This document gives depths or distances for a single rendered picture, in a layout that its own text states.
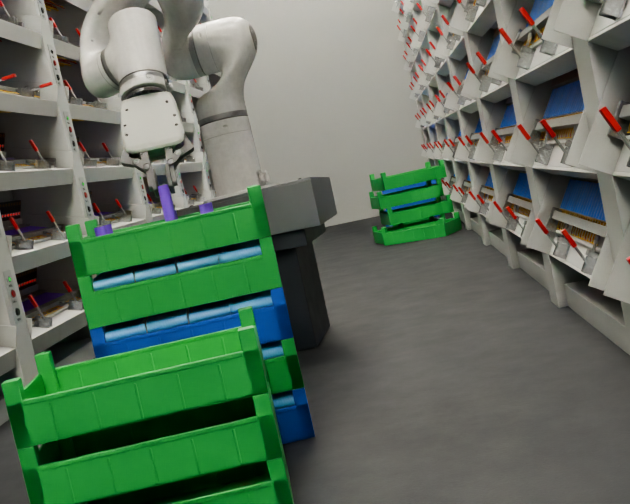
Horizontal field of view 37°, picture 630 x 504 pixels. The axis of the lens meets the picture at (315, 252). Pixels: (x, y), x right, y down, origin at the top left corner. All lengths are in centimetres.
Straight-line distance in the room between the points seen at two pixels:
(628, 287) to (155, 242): 70
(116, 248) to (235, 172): 84
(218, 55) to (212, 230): 91
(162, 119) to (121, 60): 13
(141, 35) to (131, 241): 38
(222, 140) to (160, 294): 86
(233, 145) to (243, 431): 121
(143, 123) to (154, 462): 64
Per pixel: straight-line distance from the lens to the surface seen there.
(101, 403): 115
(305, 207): 211
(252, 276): 146
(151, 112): 160
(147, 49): 165
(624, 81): 141
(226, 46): 229
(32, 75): 296
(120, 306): 147
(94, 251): 147
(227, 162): 226
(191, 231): 145
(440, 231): 414
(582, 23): 141
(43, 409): 117
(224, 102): 228
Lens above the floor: 41
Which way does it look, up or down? 5 degrees down
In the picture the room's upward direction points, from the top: 12 degrees counter-clockwise
